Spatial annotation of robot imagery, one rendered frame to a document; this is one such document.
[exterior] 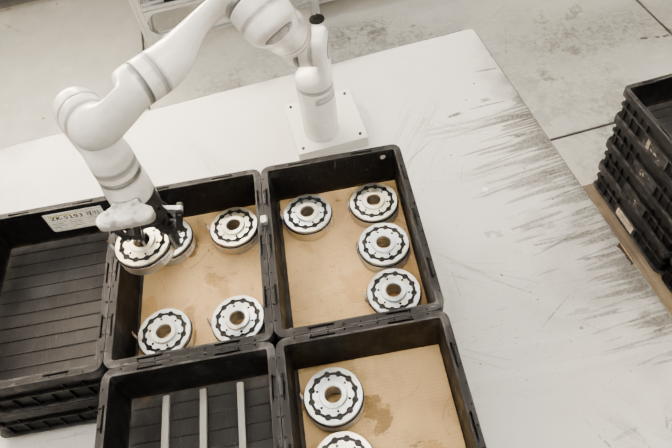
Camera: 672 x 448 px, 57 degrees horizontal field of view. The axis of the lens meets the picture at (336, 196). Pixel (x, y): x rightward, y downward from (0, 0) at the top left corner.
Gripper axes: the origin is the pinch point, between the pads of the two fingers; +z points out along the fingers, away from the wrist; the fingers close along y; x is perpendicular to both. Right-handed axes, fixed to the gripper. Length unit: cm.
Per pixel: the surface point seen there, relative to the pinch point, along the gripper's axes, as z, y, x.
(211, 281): 17.3, -4.6, -0.7
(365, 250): 14.7, -36.7, -0.1
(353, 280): 17.5, -33.3, 4.6
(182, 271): 17.2, 1.5, -4.4
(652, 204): 65, -124, -32
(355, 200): 14.7, -36.6, -13.1
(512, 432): 31, -57, 34
